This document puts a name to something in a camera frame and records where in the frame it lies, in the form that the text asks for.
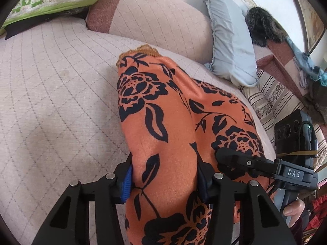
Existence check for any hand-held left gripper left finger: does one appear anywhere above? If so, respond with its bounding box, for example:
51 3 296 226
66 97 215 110
31 154 133 245

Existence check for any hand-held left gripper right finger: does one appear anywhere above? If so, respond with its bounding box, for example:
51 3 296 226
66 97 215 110
197 158 295 245

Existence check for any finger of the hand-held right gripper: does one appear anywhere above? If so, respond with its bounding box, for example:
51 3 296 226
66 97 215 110
215 148 281 180

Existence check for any orange black floral blouse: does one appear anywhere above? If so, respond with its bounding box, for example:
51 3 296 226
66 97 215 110
116 45 278 245

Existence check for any person's right hand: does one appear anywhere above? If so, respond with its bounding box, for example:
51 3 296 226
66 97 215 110
283 198 306 217

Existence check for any brown garment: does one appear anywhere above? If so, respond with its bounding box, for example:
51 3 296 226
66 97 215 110
303 80 327 124

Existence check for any striped floral cushion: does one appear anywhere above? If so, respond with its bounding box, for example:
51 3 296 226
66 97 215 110
239 68 327 171

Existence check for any red cloth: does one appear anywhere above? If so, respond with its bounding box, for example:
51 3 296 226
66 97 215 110
304 194 327 233

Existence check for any light blue crumpled cloth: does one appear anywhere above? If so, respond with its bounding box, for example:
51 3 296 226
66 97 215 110
285 36 327 88

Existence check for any pink maroon blanket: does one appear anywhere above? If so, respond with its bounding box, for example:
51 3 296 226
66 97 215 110
253 39 311 100

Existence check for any dark furry cloth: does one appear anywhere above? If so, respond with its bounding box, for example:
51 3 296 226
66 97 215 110
245 6 285 48

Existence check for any light blue pillow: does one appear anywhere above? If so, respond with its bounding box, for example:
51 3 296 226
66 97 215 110
200 0 258 87

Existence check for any pink maroon bolster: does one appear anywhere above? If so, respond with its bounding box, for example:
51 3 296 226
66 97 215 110
85 0 214 64

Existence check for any dark picture frame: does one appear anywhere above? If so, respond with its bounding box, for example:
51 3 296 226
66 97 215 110
282 0 326 54

